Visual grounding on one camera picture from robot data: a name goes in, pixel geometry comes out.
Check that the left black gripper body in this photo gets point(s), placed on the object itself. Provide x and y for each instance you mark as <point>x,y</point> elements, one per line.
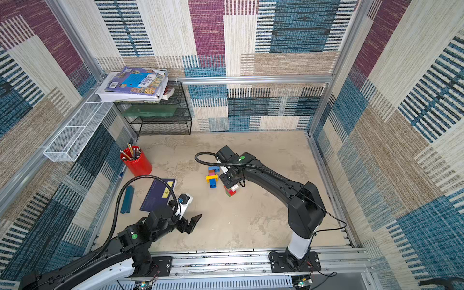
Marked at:
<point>182,225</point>

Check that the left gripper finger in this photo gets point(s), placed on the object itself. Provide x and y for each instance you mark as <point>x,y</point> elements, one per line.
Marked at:
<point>194,220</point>
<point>190,228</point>

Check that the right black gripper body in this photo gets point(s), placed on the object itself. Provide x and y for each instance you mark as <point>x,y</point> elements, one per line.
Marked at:
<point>230,177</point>

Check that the white long lego brick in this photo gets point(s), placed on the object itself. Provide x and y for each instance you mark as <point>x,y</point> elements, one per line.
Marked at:
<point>234,188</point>

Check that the light blue long lego brick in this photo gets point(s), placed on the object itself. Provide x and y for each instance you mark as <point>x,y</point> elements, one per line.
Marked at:
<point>214,168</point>

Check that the dark blue square lego brick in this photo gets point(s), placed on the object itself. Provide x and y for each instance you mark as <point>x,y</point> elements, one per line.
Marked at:
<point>212,183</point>

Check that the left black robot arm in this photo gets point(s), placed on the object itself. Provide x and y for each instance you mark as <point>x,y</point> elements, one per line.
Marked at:
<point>124,255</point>

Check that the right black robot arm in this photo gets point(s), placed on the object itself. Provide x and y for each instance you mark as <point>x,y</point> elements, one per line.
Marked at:
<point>306,210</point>

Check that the purple notebook yellow label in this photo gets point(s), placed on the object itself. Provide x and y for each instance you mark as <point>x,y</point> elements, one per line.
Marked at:
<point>157,196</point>

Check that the red pencil cup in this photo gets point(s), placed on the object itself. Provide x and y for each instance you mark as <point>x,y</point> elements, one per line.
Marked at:
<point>135,160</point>

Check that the stack of books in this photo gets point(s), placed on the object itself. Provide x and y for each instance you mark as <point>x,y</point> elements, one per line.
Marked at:
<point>136,84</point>

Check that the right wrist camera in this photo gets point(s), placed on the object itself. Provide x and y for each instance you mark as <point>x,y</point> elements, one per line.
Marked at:
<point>226,155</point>

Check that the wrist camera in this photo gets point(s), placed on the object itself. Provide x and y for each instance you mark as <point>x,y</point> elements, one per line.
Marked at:
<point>184,201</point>
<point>226,155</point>

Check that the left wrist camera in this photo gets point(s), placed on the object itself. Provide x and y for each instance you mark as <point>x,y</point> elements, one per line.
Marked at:
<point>184,201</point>

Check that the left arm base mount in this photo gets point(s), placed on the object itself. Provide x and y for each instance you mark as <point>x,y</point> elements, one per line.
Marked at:
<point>159,267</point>

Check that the black wire shelf rack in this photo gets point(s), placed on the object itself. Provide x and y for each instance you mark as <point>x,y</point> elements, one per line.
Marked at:
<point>172,116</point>

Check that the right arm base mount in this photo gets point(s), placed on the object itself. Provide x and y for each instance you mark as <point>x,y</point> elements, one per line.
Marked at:
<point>286,262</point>

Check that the white wire mesh basket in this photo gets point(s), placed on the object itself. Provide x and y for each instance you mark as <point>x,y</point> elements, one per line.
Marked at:
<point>72,139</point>

